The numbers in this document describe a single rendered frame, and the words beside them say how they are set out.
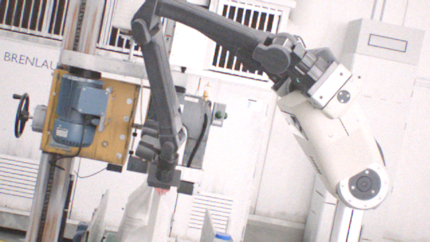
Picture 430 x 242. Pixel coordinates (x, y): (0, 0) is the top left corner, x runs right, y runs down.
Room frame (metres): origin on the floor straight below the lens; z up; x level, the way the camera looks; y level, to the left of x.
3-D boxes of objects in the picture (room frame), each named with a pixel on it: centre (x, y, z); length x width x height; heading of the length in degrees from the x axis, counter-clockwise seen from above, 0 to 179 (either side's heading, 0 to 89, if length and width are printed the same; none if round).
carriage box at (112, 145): (3.03, 0.48, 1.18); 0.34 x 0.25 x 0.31; 94
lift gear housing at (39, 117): (2.99, 0.67, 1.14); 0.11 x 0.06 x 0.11; 4
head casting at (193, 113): (3.09, 0.15, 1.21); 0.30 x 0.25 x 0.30; 4
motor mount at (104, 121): (2.86, 0.42, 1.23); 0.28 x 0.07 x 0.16; 4
